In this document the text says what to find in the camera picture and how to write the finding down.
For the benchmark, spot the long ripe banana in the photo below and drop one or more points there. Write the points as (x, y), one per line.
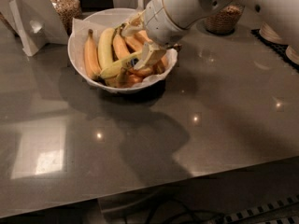
(143, 37)

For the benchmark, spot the yellow-green banana with sticker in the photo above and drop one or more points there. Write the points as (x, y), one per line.
(107, 72)

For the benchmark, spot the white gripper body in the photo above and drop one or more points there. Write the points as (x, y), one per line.
(164, 20)

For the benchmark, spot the orange-yellow banana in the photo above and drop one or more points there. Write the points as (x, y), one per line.
(128, 51)

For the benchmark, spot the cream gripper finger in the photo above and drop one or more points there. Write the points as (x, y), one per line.
(150, 55)
(134, 24)

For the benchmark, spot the leftmost yellow banana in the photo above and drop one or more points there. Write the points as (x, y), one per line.
(92, 65)

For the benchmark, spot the white paper bowl liner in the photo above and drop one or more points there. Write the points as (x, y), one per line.
(124, 79)

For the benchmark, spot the black white striped floor strip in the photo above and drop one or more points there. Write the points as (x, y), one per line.
(258, 211)

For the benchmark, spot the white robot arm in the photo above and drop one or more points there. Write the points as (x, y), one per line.
(281, 15)

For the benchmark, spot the white bowl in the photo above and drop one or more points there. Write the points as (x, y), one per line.
(98, 22)

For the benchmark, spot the glass jar of cereal left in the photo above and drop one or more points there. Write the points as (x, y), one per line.
(67, 11)

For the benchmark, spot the pale yellow banana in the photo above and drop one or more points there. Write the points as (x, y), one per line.
(105, 53)

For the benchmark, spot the black mesh mat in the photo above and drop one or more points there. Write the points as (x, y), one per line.
(280, 50)

